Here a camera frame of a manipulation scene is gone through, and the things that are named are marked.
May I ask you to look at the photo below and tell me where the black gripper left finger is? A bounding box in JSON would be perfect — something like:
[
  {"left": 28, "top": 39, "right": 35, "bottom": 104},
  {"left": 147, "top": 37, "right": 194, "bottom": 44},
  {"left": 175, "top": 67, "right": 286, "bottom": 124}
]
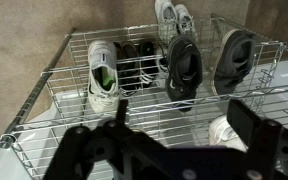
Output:
[{"left": 43, "top": 100, "right": 128, "bottom": 180}]

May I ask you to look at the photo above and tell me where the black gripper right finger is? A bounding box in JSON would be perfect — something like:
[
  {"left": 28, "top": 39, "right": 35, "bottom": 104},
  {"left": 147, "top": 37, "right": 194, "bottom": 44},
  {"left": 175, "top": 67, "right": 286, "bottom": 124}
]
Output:
[{"left": 227, "top": 99, "right": 282, "bottom": 180}]

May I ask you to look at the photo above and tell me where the white sneaker with green insole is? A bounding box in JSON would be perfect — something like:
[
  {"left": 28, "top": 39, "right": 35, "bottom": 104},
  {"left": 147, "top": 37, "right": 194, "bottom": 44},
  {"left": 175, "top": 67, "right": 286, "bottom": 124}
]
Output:
[{"left": 87, "top": 40, "right": 119, "bottom": 113}]

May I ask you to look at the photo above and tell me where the white sneaker on top shelf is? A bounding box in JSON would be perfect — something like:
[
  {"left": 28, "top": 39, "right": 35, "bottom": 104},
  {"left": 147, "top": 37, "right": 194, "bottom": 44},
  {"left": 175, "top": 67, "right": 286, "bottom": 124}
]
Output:
[{"left": 208, "top": 115, "right": 248, "bottom": 152}]

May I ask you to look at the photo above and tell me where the dark grey slip-on shoe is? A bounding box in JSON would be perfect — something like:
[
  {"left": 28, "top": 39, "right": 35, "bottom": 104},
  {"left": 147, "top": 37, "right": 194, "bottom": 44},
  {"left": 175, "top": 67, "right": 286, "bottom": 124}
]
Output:
[{"left": 211, "top": 29, "right": 256, "bottom": 95}]

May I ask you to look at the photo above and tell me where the black sneaker on top shelf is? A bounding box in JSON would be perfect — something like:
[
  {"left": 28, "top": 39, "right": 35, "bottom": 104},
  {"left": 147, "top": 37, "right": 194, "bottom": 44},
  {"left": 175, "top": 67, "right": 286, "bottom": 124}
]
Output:
[{"left": 165, "top": 35, "right": 203, "bottom": 112}]

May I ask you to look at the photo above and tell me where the white sneaker pair on floor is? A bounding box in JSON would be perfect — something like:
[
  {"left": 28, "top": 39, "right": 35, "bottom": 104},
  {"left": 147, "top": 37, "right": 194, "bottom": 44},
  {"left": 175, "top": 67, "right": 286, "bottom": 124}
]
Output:
[{"left": 155, "top": 0, "right": 197, "bottom": 44}]

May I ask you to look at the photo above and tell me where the chrome wire shelf rack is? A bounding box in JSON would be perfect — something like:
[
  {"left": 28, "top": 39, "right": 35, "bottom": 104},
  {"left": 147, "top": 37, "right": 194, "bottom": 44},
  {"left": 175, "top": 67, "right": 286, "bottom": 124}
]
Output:
[{"left": 0, "top": 14, "right": 288, "bottom": 180}]

